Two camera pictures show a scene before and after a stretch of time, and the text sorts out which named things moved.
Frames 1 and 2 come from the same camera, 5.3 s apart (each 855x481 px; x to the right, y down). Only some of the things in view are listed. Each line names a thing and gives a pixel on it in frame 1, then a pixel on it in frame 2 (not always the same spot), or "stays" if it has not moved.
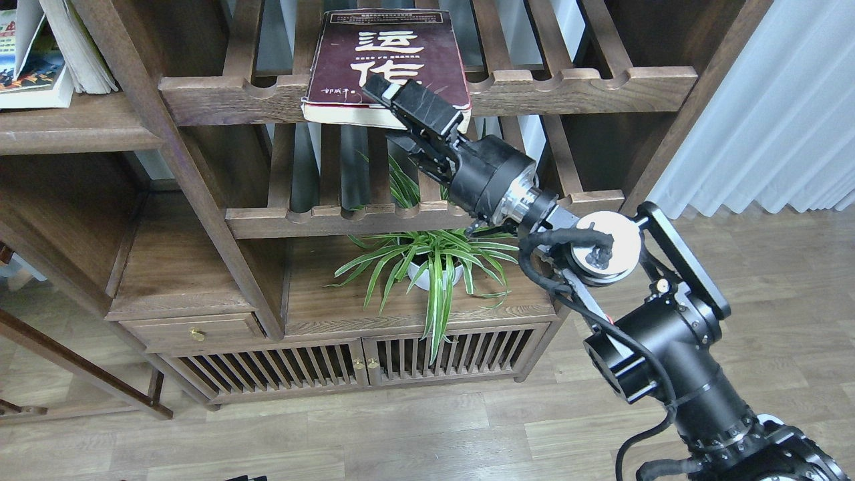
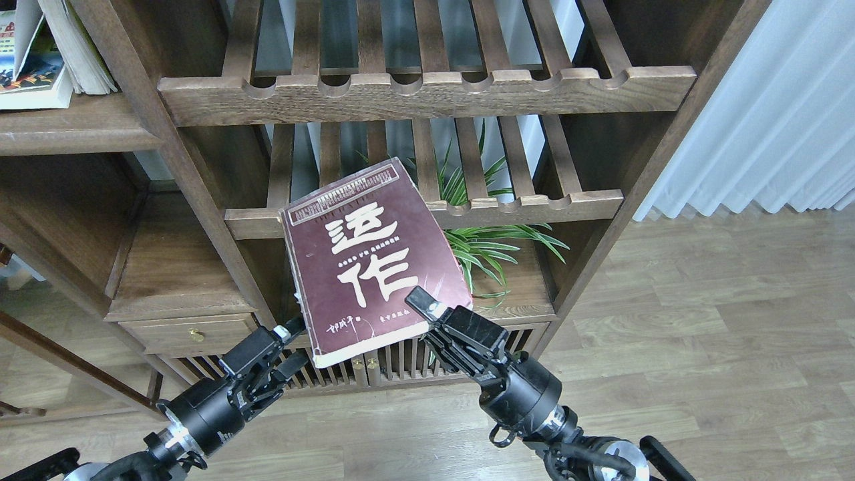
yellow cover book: (85, 59) stays
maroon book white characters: (351, 47) → (359, 250)
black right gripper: (487, 177) → (515, 392)
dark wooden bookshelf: (171, 223) stays
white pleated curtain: (778, 127) stays
